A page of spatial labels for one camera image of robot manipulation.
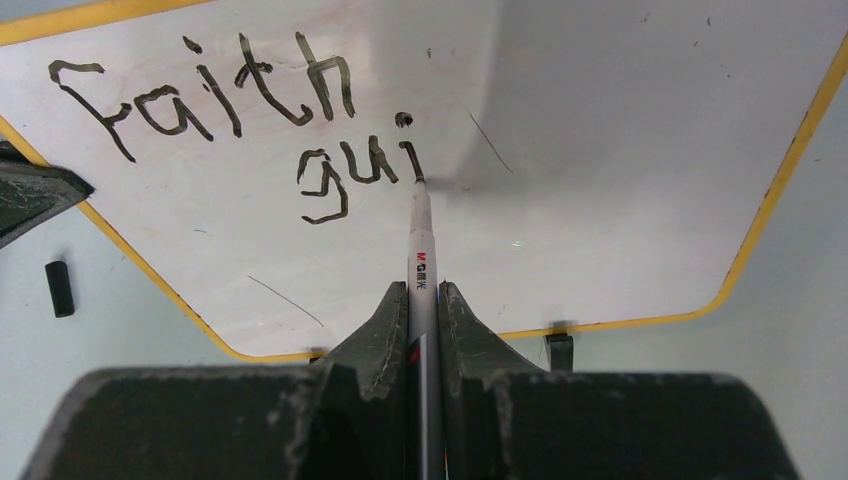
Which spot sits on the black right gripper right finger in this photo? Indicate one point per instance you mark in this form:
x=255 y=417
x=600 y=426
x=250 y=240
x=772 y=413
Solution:
x=477 y=367

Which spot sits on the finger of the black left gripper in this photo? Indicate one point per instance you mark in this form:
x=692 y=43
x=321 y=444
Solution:
x=32 y=194

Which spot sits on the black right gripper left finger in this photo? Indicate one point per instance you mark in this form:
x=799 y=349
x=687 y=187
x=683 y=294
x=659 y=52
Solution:
x=343 y=416

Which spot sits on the black whiteboard marker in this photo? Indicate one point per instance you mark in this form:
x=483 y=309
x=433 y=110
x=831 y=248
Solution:
x=428 y=449

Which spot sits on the black marker cap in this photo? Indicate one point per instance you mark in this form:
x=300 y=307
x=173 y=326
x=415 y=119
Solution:
x=60 y=290

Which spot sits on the black whiteboard stand foot right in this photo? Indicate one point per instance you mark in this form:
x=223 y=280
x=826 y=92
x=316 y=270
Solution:
x=560 y=347

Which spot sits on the white whiteboard yellow frame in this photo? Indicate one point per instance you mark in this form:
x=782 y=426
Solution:
x=591 y=162

